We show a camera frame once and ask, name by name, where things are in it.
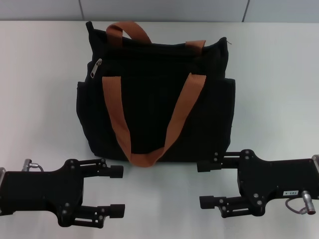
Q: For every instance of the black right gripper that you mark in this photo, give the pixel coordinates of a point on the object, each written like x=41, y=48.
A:
x=274, y=179

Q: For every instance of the silver zipper pull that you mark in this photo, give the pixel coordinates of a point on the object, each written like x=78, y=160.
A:
x=96, y=68

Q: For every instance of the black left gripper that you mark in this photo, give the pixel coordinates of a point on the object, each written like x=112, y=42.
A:
x=42, y=191

